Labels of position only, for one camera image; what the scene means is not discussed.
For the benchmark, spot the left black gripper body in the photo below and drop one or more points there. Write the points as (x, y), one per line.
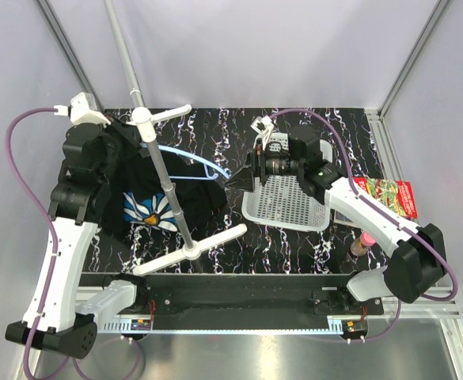
(122, 145)

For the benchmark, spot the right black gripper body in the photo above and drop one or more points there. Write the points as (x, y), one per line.
(269, 164)

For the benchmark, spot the light blue clothes hanger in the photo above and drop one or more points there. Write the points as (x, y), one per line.
(212, 170)

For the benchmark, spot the black daisy print t-shirt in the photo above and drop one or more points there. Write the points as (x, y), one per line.
(138, 199)

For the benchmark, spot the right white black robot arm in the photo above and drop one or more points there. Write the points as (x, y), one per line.
(417, 255)

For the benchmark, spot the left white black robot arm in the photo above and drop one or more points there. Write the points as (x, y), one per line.
(53, 320)

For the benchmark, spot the white plastic mesh basket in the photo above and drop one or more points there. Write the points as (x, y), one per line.
(282, 203)

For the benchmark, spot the grey white garment rack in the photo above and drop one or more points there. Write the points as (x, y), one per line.
(144, 120)

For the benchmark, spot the black marbled table mat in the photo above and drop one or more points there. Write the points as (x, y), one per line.
(223, 136)

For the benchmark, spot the pink cap bottle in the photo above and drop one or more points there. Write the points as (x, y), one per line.
(361, 245)

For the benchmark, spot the red cover book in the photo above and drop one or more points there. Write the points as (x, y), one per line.
(397, 195)

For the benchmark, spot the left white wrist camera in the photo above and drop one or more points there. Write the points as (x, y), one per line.
(82, 110)

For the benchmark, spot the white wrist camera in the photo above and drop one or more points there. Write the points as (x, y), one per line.
(263, 126)
(82, 110)

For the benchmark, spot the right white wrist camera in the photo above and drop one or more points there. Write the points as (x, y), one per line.
(263, 126)

